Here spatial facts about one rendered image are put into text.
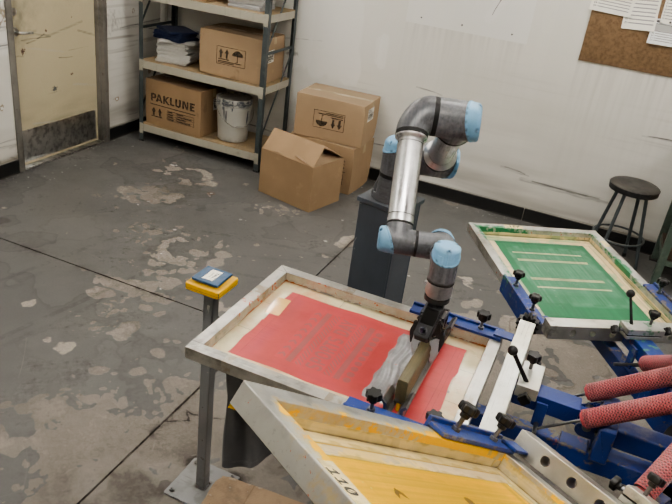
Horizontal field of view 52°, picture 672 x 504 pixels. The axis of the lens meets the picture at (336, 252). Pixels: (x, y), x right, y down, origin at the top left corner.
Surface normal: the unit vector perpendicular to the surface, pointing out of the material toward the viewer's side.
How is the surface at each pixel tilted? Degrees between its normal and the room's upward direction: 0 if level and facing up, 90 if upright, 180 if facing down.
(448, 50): 90
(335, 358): 0
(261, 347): 0
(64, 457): 0
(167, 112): 90
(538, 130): 90
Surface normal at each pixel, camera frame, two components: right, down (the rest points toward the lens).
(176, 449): 0.12, -0.88
